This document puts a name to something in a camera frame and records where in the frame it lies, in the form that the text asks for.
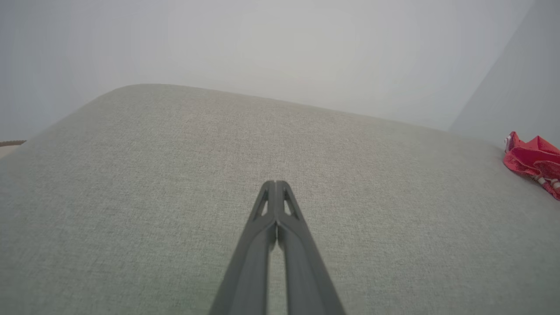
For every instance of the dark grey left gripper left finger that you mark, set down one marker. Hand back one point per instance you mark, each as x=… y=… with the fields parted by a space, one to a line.
x=249 y=271

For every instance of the red and white shirt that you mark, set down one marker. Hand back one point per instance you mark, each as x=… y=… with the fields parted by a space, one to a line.
x=536 y=159

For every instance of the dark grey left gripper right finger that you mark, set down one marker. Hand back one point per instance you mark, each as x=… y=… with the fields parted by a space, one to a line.
x=306 y=271

